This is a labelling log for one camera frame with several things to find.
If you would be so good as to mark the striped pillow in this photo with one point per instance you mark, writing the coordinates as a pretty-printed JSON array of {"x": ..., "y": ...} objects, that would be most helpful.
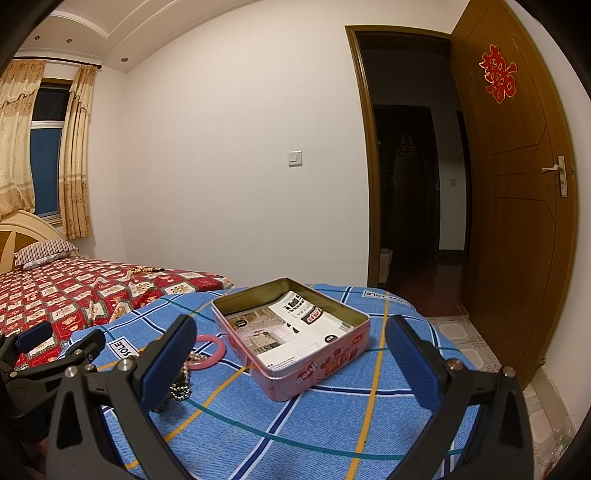
[{"x": 44, "y": 251}]

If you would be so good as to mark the wooden headboard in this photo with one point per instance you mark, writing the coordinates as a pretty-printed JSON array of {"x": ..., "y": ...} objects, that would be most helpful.
[{"x": 19, "y": 230}]

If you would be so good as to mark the white printed paper leaflet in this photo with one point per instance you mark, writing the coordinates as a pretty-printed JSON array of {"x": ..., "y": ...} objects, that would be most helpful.
[{"x": 288, "y": 330}]

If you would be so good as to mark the curtain rod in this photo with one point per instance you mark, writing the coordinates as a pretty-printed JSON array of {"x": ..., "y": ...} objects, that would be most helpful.
[{"x": 58, "y": 60}]

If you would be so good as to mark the white wall switch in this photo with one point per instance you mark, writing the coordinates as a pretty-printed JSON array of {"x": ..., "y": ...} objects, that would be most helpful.
[{"x": 295, "y": 158}]

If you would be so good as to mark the left beige curtain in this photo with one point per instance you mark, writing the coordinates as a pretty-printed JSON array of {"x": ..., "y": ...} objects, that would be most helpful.
[{"x": 20, "y": 84}]

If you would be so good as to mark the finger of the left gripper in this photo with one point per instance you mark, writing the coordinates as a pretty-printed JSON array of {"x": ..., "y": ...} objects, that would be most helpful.
[
  {"x": 33, "y": 337},
  {"x": 87, "y": 349}
]

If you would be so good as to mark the beige curtain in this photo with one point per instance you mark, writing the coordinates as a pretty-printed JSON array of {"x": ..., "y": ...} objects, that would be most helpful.
[
  {"x": 72, "y": 165},
  {"x": 20, "y": 84}
]

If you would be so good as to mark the pink bangle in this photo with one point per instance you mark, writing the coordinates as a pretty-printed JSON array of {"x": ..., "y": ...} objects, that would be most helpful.
[{"x": 211, "y": 349}]

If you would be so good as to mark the red patterned bed quilt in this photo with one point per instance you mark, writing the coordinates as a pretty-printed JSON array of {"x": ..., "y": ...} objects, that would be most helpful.
[{"x": 76, "y": 293}]

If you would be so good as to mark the blue plaid towel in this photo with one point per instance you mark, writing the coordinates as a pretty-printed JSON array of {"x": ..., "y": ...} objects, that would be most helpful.
[{"x": 346, "y": 412}]

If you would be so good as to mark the gold beads on bed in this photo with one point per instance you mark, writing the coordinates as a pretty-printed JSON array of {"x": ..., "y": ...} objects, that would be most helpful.
[{"x": 137, "y": 270}]

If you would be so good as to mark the right beige curtain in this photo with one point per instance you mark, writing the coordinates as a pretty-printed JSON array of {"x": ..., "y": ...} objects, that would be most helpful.
[{"x": 72, "y": 165}]

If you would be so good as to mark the red double happiness decal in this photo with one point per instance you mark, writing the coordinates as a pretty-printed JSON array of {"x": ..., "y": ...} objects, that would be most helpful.
[{"x": 499, "y": 74}]

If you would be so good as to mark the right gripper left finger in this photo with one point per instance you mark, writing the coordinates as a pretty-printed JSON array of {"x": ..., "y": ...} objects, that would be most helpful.
[{"x": 80, "y": 445}]

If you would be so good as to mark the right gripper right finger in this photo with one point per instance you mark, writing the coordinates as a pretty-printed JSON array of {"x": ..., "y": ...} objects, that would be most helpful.
[{"x": 499, "y": 445}]

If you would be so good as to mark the pink tin box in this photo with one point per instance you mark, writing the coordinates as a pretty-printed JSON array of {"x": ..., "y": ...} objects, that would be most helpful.
[{"x": 281, "y": 385}]

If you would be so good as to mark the window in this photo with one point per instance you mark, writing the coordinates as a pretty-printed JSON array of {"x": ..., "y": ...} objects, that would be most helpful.
[{"x": 46, "y": 131}]

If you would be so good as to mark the brown wooden door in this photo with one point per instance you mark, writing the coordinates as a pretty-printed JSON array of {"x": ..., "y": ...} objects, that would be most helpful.
[{"x": 524, "y": 206}]

